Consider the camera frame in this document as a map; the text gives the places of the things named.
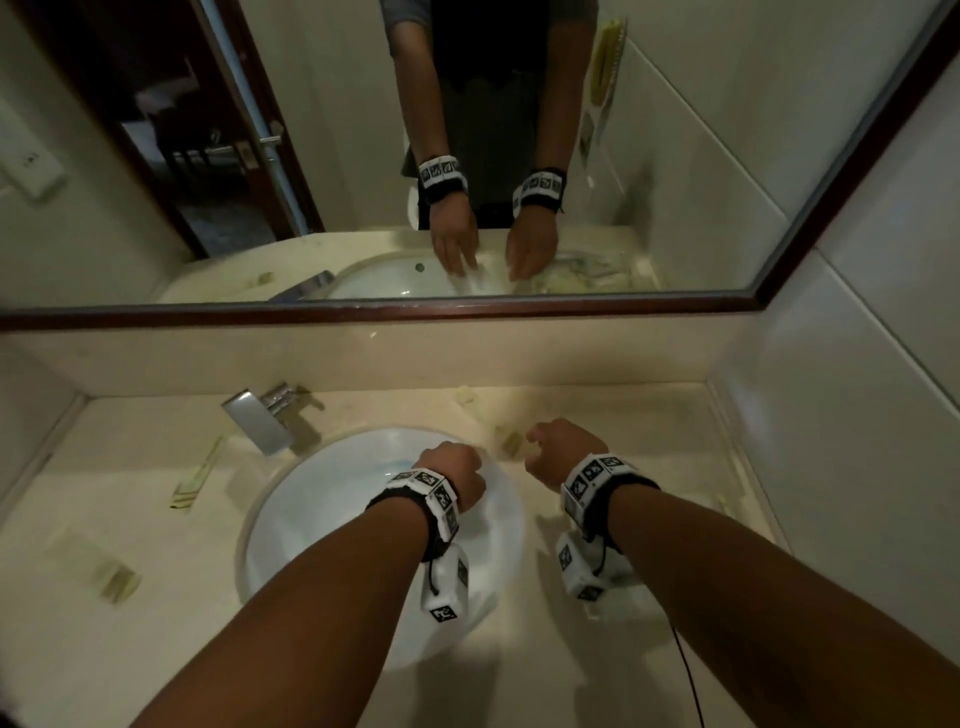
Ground dark wood framed mirror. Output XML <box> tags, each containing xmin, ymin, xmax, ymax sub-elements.
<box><xmin>0</xmin><ymin>0</ymin><xmax>960</xmax><ymax>333</ymax></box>

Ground person's left hand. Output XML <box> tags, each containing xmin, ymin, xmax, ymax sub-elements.
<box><xmin>412</xmin><ymin>440</ymin><xmax>487</xmax><ymax>515</ymax></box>

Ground person's left forearm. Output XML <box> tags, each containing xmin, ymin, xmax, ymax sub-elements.
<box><xmin>131</xmin><ymin>498</ymin><xmax>433</xmax><ymax>728</ymax></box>

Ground person's right hand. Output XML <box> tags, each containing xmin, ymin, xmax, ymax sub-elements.
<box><xmin>524</xmin><ymin>417</ymin><xmax>610</xmax><ymax>493</ymax></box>

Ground white oval sink basin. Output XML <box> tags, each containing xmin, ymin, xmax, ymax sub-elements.
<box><xmin>236</xmin><ymin>425</ymin><xmax>526</xmax><ymax>673</ymax></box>

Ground long cream striped toiletry packet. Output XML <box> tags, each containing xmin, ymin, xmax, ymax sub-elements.
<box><xmin>453</xmin><ymin>386</ymin><xmax>526</xmax><ymax>459</ymax></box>

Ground thin black cable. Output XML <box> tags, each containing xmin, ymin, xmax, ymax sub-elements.
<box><xmin>669</xmin><ymin>626</ymin><xmax>706</xmax><ymax>728</ymax></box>

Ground chrome square faucet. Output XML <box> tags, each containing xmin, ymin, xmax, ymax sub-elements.
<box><xmin>221</xmin><ymin>382</ymin><xmax>301</xmax><ymax>457</ymax></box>

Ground black wristband with marker tags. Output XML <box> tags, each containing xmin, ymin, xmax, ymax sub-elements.
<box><xmin>560</xmin><ymin>452</ymin><xmax>661</xmax><ymax>553</ymax></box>
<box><xmin>365</xmin><ymin>468</ymin><xmax>460</xmax><ymax>564</ymax></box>

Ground person's right forearm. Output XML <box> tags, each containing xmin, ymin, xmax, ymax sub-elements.
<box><xmin>605</xmin><ymin>483</ymin><xmax>960</xmax><ymax>728</ymax></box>

